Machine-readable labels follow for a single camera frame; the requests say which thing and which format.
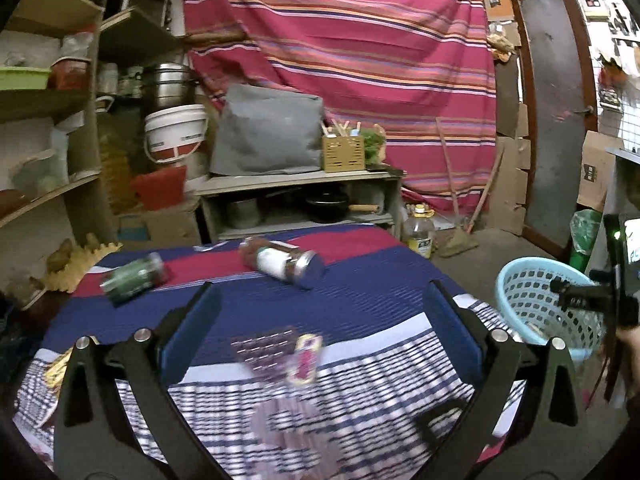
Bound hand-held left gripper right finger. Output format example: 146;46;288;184
422;280;583;480

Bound glass jar with white label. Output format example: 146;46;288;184
239;236;326;290

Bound light blue plastic basket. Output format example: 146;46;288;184
495;257;608;363

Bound dark wooden shelf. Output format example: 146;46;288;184
97;7;186;66

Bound flattened cardboard sheets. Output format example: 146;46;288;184
487;55;531;236

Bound person's right forearm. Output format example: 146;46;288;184
616;327;640;406

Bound grey metal pot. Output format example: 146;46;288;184
227;199;262;229

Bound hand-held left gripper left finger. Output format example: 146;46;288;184
52;282;223;480

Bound white plastic bucket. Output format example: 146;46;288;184
144;105;208;165

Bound oil bottle with yellow cap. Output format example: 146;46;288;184
401;204;437;260

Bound grey low cabinet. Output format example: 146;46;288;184
194;167;406;243

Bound small red basket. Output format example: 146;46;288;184
50;57;93;88

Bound green plastic bag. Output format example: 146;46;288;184
569;208;603;271

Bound dark wooden framed door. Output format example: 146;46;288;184
507;0;601;258

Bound grey cushion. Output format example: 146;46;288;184
210;84;325;176

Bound black frying pan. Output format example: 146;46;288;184
305;192;378;223

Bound clear pink-label packet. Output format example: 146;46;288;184
230;326;323;386

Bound clear plastic container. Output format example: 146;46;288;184
10;150;66;193

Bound green jar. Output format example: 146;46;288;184
99;253;168;306

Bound red striped hanging cloth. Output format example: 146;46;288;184
181;0;498;216

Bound wooden shelf unit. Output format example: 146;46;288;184
0;0;106;261

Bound green plastic tray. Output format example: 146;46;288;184
0;66;53;91

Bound curved wooden stick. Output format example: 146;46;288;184
472;147;506;233

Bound striped plaid tablecloth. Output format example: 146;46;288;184
12;225;531;480

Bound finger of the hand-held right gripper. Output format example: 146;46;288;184
550;270;621;312

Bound large yellow oil jug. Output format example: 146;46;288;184
95;95;133;213

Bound red plastic basin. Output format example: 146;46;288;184
131;165;188;209

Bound yellow wicker basket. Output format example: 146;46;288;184
320;119;366;173

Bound white wire wall grid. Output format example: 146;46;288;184
585;0;640;161

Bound yellow egg carton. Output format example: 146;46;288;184
45;232;123;293

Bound bag of green vegetables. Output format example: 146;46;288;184
362;127;388;167

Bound brown cardboard box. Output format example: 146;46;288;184
117;207;201;246

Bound large cardboard box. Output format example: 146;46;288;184
576;131;618;211

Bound gold black box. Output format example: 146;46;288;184
45;352;71;387

